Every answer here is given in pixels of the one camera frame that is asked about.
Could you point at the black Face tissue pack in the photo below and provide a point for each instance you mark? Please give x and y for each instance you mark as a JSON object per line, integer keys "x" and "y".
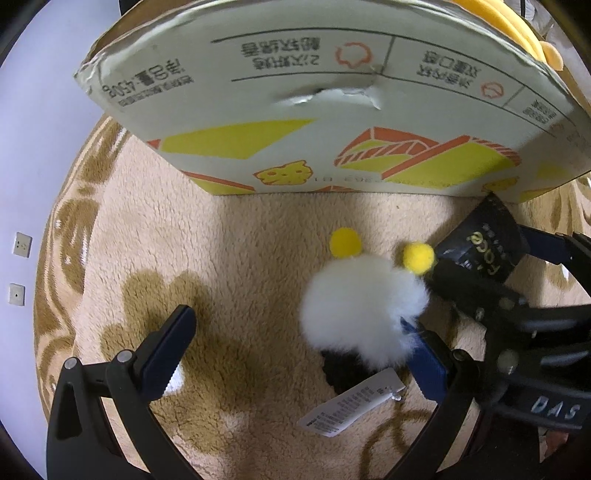
{"x": 488, "y": 241}

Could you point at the lower wall socket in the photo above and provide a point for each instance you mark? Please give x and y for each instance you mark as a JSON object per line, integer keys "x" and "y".
{"x": 16, "y": 294}

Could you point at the white product tag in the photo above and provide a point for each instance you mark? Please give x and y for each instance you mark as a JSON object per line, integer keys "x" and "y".
{"x": 334, "y": 416}

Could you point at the white fluffy pompom plush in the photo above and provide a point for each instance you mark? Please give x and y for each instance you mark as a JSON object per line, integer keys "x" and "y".
{"x": 364, "y": 304}

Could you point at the open cardboard box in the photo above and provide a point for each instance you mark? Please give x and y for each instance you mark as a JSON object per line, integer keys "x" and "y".
{"x": 420, "y": 97}

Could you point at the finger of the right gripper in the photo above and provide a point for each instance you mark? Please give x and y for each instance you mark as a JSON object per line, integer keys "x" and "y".
{"x": 482, "y": 299}
{"x": 572, "y": 251}

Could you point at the wall socket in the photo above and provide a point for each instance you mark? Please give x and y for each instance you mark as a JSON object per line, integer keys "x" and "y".
{"x": 16, "y": 294}
{"x": 22, "y": 245}

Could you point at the yellow dog plush toy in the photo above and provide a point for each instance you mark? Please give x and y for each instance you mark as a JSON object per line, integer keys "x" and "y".
{"x": 507, "y": 21}

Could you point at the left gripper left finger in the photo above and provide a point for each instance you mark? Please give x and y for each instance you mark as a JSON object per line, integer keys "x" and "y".
{"x": 161, "y": 351}

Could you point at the upper wall socket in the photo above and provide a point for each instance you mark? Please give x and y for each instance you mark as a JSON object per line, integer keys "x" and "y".
{"x": 22, "y": 245}

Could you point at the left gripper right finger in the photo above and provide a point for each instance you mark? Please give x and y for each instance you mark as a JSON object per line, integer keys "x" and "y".
{"x": 431, "y": 362}

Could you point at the beige patterned carpet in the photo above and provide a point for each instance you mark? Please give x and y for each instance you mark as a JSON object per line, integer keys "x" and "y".
{"x": 130, "y": 238}

